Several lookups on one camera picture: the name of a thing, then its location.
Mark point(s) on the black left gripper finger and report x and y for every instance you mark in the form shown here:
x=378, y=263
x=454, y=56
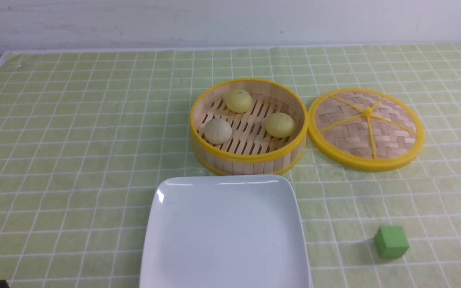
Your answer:
x=4, y=284

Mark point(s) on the white steamed bun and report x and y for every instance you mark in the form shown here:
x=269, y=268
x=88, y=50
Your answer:
x=217, y=131

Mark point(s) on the yellow steamed bun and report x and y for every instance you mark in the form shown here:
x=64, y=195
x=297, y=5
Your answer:
x=238, y=101
x=280, y=125

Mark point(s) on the white square plate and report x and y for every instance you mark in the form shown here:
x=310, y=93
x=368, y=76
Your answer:
x=225, y=232

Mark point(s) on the green checkered tablecloth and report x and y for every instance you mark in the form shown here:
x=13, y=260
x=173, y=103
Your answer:
x=85, y=138

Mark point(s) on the bamboo steamer basket yellow rim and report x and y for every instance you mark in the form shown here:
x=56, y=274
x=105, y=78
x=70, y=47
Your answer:
x=250, y=150

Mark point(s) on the woven bamboo steamer lid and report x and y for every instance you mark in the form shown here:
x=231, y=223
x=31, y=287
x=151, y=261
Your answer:
x=365, y=129

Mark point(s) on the green cube block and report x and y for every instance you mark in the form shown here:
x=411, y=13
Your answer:
x=391, y=242

